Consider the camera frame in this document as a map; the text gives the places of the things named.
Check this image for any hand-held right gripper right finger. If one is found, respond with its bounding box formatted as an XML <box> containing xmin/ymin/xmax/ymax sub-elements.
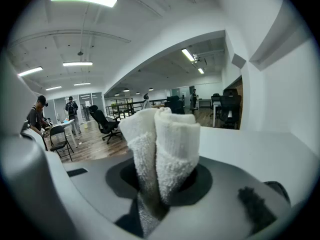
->
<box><xmin>149</xmin><ymin>156</ymin><xmax>290</xmax><ymax>240</ymax></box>

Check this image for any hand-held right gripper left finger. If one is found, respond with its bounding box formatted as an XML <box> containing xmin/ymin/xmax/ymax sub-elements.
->
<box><xmin>46</xmin><ymin>151</ymin><xmax>145</xmax><ymax>240</ymax></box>

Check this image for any white cloth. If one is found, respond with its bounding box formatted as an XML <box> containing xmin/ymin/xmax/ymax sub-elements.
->
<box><xmin>119</xmin><ymin>106</ymin><xmax>202</xmax><ymax>220</ymax></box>

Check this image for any black office chair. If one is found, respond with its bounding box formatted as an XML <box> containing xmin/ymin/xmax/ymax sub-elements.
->
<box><xmin>218</xmin><ymin>88</ymin><xmax>243</xmax><ymax>130</ymax></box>
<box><xmin>88</xmin><ymin>104</ymin><xmax>123</xmax><ymax>145</ymax></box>
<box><xmin>209</xmin><ymin>93</ymin><xmax>221</xmax><ymax>117</ymax></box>
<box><xmin>164</xmin><ymin>95</ymin><xmax>186</xmax><ymax>115</ymax></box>

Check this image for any black folding chair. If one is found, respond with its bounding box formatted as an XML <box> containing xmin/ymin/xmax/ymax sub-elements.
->
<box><xmin>49</xmin><ymin>124</ymin><xmax>75</xmax><ymax>162</ymax></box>

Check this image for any white table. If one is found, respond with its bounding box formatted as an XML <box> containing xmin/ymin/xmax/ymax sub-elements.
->
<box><xmin>44</xmin><ymin>118</ymin><xmax>79</xmax><ymax>149</ymax></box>

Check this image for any glass office partition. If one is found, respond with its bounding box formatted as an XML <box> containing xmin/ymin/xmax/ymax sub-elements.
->
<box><xmin>44</xmin><ymin>91</ymin><xmax>105</xmax><ymax>127</ymax></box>

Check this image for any black metal railing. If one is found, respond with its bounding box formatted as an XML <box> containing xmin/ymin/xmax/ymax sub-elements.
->
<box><xmin>104</xmin><ymin>97</ymin><xmax>168</xmax><ymax>121</ymax></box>

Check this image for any plastic-covered office chair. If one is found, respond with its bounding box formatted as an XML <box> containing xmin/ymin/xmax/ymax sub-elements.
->
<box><xmin>141</xmin><ymin>93</ymin><xmax>152</xmax><ymax>111</ymax></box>

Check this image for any white desk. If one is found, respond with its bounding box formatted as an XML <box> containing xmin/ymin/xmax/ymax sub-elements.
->
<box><xmin>197</xmin><ymin>98</ymin><xmax>213</xmax><ymax>109</ymax></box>
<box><xmin>211</xmin><ymin>103</ymin><xmax>223</xmax><ymax>128</ymax></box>

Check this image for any grey wall box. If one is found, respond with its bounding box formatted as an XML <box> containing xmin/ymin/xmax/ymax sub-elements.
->
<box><xmin>231</xmin><ymin>53</ymin><xmax>247</xmax><ymax>69</ymax></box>

